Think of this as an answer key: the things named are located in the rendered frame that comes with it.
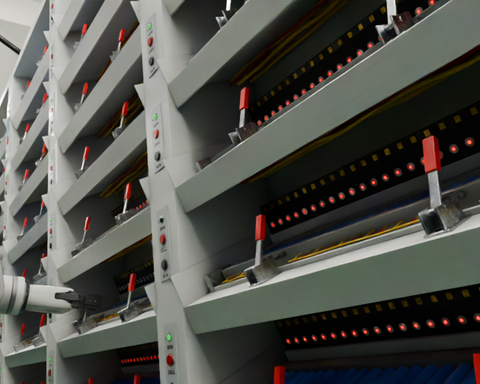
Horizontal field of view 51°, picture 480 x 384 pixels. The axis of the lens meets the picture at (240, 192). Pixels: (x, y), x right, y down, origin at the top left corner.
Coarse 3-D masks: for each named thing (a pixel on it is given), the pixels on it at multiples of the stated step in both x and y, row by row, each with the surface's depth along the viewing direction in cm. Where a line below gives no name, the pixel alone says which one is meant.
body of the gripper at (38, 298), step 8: (32, 288) 110; (40, 288) 111; (48, 288) 112; (56, 288) 112; (64, 288) 113; (32, 296) 109; (40, 296) 110; (48, 296) 111; (24, 304) 109; (32, 304) 109; (40, 304) 110; (48, 304) 110; (56, 304) 111; (64, 304) 112; (48, 312) 118; (56, 312) 117; (64, 312) 117
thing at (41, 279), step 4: (44, 256) 159; (40, 260) 144; (44, 260) 144; (44, 264) 144; (40, 268) 158; (44, 268) 143; (24, 272) 180; (40, 272) 157; (44, 272) 158; (24, 276) 179; (36, 276) 156; (40, 276) 157; (44, 276) 157; (32, 280) 198; (36, 280) 156; (40, 280) 149; (44, 280) 147; (32, 284) 180; (36, 284) 154; (40, 284) 150; (44, 284) 148
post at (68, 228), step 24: (72, 48) 160; (72, 96) 155; (72, 144) 150; (96, 144) 154; (48, 168) 153; (72, 168) 148; (48, 192) 151; (120, 192) 154; (48, 216) 148; (72, 216) 143; (96, 216) 147; (48, 240) 146; (72, 240) 141; (48, 264) 143; (120, 264) 147; (72, 288) 137; (96, 288) 141; (72, 312) 135; (48, 336) 137; (48, 360) 135; (72, 360) 131; (96, 360) 135
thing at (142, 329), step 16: (144, 288) 84; (112, 304) 141; (64, 320) 133; (80, 320) 133; (144, 320) 88; (64, 336) 132; (80, 336) 115; (96, 336) 107; (112, 336) 101; (128, 336) 95; (144, 336) 90; (64, 352) 128; (80, 352) 118
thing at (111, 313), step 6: (138, 300) 105; (144, 300) 103; (120, 306) 112; (144, 306) 104; (150, 306) 102; (102, 312) 122; (108, 312) 119; (114, 312) 116; (102, 318) 123; (108, 318) 115
